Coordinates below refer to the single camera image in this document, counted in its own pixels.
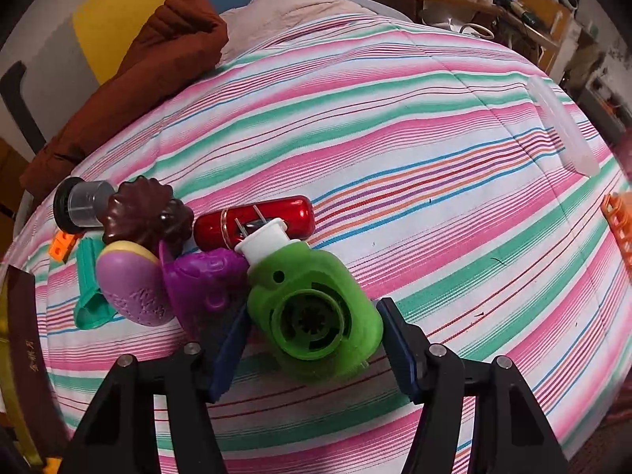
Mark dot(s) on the orange plastic basket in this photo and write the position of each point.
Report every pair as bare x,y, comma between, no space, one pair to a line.
617,210

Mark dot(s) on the purple plastic hat toy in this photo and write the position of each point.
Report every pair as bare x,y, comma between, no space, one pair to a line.
203,286

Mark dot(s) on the striped pink green bedspread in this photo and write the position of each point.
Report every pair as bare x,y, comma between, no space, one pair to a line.
435,181

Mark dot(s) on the gold tin box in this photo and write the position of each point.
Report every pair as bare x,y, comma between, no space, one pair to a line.
25,387

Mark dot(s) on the pale pink pillow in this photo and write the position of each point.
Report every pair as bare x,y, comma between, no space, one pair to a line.
261,20

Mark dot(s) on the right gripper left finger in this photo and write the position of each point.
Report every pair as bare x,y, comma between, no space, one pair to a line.
223,343

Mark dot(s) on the orange plastic block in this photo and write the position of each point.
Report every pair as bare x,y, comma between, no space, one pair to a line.
62,245

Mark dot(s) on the wooden desk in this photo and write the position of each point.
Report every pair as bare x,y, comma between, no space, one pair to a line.
556,37

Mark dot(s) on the translucent white plastic case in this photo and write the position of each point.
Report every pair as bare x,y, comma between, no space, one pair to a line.
576,146

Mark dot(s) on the clear jar black lid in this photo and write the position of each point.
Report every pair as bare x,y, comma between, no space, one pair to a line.
81,205

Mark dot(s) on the rust brown blanket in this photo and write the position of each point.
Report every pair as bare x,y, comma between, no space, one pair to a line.
181,40

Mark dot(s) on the dark brown ridged toy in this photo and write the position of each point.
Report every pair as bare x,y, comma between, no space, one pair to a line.
146,212

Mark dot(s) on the red metallic cylinder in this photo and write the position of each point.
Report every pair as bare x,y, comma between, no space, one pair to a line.
227,227

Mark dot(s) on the purple yellow oval toy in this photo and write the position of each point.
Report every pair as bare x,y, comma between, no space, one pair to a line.
131,279

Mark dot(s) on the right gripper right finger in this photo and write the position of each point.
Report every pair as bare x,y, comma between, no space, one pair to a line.
405,345

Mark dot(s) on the teal plastic tube toy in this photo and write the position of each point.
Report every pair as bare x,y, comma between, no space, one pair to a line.
92,309

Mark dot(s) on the green plastic pencil sharpener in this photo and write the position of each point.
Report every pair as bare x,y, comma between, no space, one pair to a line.
319,323

